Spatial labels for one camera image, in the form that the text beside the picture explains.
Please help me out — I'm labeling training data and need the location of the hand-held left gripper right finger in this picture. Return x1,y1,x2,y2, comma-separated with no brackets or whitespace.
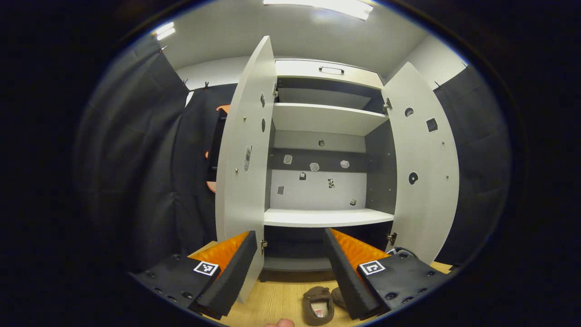
324,227,450,320

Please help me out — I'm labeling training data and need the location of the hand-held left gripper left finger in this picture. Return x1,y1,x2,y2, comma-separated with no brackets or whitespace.
129,229,258,320

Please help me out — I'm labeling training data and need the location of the white cabinet door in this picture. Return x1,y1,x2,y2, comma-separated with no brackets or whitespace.
207,35,277,304
381,61,460,266

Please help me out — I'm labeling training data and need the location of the white shoe cabinet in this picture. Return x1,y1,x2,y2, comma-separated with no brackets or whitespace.
263,58,398,273

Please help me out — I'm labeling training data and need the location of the white cabinet drawer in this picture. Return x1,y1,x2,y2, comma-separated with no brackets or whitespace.
276,59,384,89

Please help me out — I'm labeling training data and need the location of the black backdrop cloth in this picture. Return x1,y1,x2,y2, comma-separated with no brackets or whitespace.
75,43,511,273

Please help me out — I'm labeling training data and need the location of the ceiling strip light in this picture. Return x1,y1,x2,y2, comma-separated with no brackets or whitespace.
154,22,176,41

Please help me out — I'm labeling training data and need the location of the ceiling light panel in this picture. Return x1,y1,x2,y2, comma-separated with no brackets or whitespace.
263,0,374,21

